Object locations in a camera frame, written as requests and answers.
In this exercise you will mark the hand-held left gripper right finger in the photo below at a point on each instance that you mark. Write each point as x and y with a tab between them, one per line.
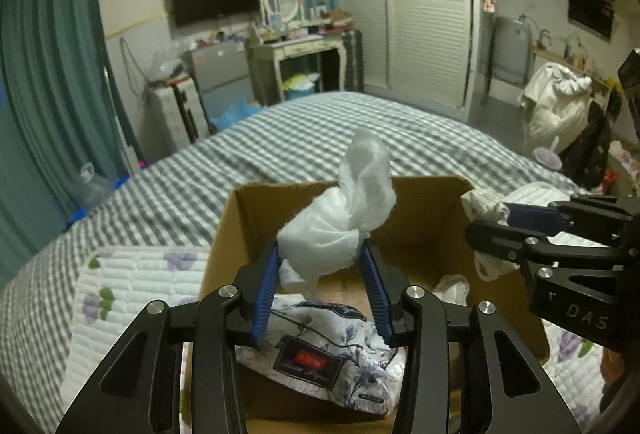
376	295

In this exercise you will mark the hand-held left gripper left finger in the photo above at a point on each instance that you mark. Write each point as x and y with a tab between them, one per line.
265	294

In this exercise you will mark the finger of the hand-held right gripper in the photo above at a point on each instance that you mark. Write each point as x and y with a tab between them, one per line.
495	239
530	216

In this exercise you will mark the small white lace cloth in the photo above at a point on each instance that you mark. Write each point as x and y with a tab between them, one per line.
482	206

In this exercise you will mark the cardboard box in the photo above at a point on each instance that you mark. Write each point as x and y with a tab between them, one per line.
425	214

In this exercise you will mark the purple lidded cup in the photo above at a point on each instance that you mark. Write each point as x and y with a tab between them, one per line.
547	158

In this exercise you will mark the white plastic bag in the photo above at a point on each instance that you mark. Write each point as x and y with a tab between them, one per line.
452	288

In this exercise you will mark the floral fabric pouch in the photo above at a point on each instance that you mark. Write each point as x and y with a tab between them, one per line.
350	356

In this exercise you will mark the black garment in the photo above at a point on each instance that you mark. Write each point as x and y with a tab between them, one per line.
587	148

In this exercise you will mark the white jacket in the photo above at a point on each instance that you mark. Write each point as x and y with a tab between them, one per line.
550	108

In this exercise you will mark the floral quilted mat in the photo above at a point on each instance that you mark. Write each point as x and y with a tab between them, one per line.
135	279

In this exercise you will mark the bed with checked sheet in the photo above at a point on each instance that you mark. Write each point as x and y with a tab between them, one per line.
250	153

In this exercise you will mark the blue plastic bag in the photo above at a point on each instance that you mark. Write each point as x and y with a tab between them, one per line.
232	113

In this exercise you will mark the white plastic drawer unit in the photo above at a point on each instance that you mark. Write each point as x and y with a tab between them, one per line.
175	113

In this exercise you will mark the clear water jug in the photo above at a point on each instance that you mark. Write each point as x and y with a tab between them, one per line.
92	189

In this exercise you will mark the trash bin with green bag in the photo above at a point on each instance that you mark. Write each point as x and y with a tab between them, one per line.
300	86

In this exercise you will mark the dark checked suitcase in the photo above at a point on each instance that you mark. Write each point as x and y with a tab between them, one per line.
353	61

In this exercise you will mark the white slatted wardrobe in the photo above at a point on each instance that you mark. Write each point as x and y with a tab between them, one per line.
425	13

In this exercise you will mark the grey mini fridge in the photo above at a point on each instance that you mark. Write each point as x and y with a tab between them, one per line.
220	68

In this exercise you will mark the white dressing table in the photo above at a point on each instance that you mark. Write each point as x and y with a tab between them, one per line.
295	51

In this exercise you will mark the clear plastic bag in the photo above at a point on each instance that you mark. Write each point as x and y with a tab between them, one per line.
167	61

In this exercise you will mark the teal curtain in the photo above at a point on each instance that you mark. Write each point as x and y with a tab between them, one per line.
55	78

